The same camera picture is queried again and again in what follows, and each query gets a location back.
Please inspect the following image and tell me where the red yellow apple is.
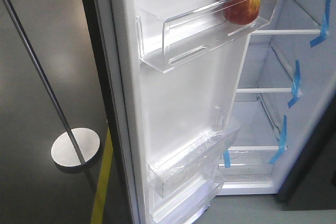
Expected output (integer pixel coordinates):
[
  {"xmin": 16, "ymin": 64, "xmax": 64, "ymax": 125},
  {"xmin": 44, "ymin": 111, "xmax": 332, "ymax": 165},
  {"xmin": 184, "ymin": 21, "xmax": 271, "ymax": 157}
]
[{"xmin": 224, "ymin": 0, "xmax": 261, "ymax": 25}]

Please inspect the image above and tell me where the clear door bin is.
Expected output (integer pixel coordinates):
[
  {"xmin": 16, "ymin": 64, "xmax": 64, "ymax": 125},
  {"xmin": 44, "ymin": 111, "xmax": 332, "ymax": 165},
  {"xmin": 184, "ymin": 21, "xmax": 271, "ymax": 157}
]
[
  {"xmin": 150, "ymin": 171, "xmax": 224, "ymax": 223},
  {"xmin": 147, "ymin": 106, "xmax": 241, "ymax": 198},
  {"xmin": 136, "ymin": 0, "xmax": 278, "ymax": 73}
]

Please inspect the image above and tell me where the clear upper door bin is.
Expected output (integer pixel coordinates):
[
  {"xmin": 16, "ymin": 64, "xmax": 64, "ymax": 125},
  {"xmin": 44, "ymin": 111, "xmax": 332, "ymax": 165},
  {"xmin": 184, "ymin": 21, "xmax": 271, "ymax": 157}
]
[{"xmin": 136, "ymin": 0, "xmax": 278, "ymax": 73}]

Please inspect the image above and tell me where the fridge door white interior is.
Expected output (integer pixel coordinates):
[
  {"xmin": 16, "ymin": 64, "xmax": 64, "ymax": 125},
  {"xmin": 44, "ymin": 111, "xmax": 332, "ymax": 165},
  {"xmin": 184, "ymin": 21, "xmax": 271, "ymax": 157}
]
[{"xmin": 78, "ymin": 0, "xmax": 267, "ymax": 224}]

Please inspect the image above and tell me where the clear middle door bin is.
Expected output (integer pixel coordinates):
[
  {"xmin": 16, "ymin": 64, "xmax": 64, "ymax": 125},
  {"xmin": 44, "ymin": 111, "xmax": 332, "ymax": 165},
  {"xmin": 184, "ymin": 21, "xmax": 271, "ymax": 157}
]
[{"xmin": 147, "ymin": 106, "xmax": 241, "ymax": 198}]

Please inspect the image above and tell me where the clear lower door bin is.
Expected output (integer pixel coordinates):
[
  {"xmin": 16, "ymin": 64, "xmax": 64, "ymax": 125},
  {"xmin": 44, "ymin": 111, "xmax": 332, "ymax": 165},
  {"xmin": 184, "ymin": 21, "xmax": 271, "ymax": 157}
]
[{"xmin": 150, "ymin": 171, "xmax": 224, "ymax": 223}]

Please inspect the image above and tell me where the yellow floor tape line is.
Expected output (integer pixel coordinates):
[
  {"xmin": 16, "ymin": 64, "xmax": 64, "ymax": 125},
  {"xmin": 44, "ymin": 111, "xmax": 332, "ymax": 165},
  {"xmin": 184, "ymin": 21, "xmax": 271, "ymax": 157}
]
[{"xmin": 90, "ymin": 130, "xmax": 113, "ymax": 224}]

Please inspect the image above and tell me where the silver floor stand pole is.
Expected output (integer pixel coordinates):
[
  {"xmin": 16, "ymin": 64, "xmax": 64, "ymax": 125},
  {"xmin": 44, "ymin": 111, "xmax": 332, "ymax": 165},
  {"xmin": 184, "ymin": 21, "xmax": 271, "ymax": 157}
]
[{"xmin": 2, "ymin": 0, "xmax": 100, "ymax": 168}]

